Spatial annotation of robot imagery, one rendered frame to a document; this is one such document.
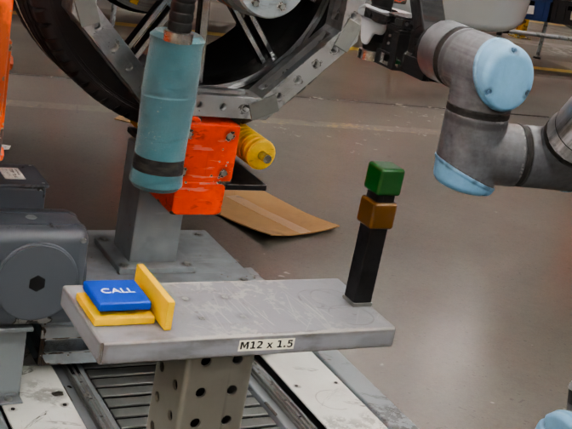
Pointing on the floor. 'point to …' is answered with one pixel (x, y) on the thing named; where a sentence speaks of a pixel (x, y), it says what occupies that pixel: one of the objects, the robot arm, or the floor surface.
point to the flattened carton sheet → (269, 214)
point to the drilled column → (200, 393)
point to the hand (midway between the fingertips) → (374, 7)
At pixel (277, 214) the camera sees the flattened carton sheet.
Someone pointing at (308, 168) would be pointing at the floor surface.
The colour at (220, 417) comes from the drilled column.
